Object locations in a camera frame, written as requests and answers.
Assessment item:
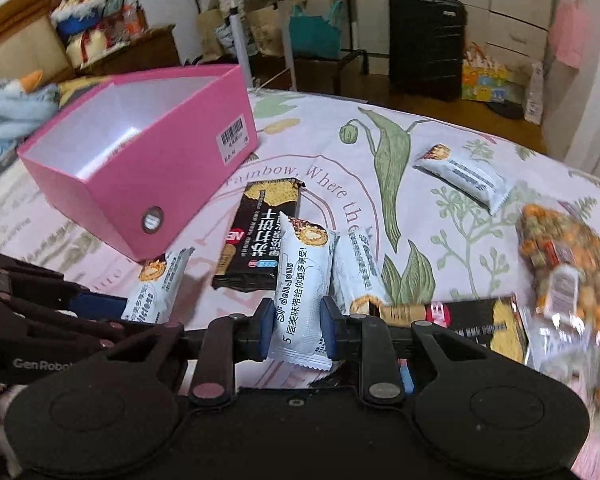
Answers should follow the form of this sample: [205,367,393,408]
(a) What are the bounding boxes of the black cracker pack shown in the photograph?
[349,294,531,366]
[212,178,304,292]

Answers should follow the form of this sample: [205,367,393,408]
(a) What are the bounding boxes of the wooden nightstand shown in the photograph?
[0,0,182,82]

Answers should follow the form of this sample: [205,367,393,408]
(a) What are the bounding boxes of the blue plush toy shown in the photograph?
[0,70,60,160]

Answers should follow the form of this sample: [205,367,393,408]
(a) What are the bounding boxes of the mixed nuts snack bag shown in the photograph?
[516,203,600,412]

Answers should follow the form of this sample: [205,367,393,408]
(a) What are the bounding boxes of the white folding table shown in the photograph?
[214,0,412,94]

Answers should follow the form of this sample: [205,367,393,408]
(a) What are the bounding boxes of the floral bed sheet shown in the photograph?
[0,84,600,328]

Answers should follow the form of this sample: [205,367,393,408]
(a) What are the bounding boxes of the teal bag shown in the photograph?
[289,0,343,58]

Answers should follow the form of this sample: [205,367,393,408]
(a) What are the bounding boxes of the pink storage box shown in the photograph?
[18,65,258,262]

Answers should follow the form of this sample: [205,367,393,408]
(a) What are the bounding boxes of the pink garment hanging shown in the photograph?
[548,0,588,70]

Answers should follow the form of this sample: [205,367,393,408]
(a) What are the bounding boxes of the white snack bar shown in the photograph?
[414,143,513,216]
[121,247,195,324]
[332,228,390,315]
[268,214,338,370]

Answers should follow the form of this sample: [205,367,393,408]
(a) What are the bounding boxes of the black suitcase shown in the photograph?
[389,0,467,101]

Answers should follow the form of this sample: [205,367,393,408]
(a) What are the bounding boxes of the colourful box on floor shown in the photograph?
[460,42,508,103]

